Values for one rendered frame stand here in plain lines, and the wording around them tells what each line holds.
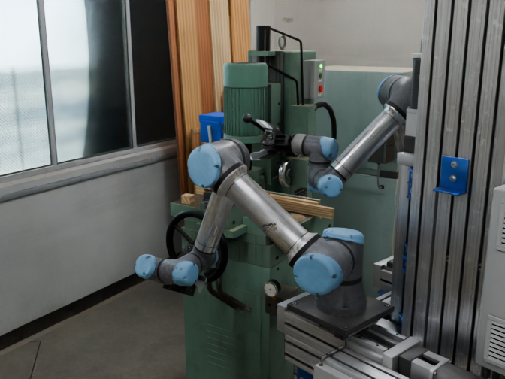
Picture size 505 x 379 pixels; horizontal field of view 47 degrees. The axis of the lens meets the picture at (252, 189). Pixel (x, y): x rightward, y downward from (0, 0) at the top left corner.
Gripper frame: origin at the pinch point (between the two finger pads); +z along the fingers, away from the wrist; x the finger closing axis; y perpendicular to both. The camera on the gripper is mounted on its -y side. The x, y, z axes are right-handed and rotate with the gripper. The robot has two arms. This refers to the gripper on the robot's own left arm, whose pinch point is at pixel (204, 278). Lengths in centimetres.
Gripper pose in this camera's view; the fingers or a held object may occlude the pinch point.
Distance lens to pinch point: 215.0
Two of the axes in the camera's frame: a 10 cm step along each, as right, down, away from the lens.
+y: -2.7, 9.4, -1.9
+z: 4.7, 3.1, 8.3
